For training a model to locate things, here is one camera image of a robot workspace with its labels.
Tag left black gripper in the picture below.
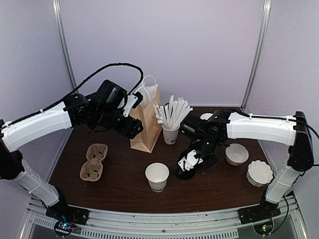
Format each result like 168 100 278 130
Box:
94 108 144 139

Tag brown paper bag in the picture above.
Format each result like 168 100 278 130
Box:
130 75 161 153

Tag white paper coffee cup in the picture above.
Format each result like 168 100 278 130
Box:
145 162 169 193

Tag cardboard cup carrier tray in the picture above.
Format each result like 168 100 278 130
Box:
79 143 108 182

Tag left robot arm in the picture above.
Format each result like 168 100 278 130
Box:
0 80 143 221

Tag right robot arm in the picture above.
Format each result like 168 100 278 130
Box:
175 109 315 220

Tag white round bowl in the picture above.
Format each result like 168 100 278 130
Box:
225 143 249 166

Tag stack of black lids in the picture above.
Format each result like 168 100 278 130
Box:
174 150 197 180

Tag stack of white paper cups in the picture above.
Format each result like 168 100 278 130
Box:
200 113 213 120

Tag paper cup holding straws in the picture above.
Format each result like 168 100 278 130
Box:
162 124 180 145

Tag bundle of wrapped straws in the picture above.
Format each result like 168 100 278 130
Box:
153 95 193 130

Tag white scalloped bowl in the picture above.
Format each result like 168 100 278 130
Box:
246 160 274 187

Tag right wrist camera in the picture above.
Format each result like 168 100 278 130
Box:
177 149 203 171

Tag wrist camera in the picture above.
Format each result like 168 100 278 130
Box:
123 92 143 117
177 149 203 171

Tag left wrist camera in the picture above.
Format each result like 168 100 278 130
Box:
123 92 143 117

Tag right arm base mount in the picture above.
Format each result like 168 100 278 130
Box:
238 205 281 236

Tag aluminium front rail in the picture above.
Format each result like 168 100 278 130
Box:
24 194 305 239

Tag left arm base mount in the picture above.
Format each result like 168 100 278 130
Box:
42 203 90 238

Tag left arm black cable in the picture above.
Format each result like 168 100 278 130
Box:
7 62 145 125

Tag left metal wall post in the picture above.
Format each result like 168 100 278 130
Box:
52 0 77 89

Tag metal wall post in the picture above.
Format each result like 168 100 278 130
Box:
241 0 272 111
52 0 77 89

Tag right metal wall post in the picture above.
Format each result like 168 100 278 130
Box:
241 0 272 111

